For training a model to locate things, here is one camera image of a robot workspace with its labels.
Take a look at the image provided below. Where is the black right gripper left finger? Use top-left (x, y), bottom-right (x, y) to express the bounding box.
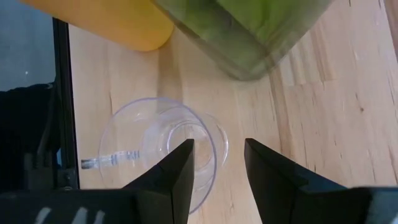
top-left (123, 138), bottom-right (195, 224)

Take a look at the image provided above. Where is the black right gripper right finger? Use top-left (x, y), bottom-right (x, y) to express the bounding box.
top-left (244, 138), bottom-right (348, 224)

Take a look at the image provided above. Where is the clear glass cup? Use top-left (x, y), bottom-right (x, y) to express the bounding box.
top-left (98, 96), bottom-right (230, 215)

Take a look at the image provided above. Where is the tall green faceted cup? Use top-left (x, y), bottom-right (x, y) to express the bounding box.
top-left (150, 0), bottom-right (335, 82)

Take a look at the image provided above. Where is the orange plastic cup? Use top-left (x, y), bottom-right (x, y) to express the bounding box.
top-left (18, 0), bottom-right (175, 52)

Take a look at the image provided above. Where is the black metal table frame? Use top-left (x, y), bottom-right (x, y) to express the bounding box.
top-left (52, 17), bottom-right (80, 190)

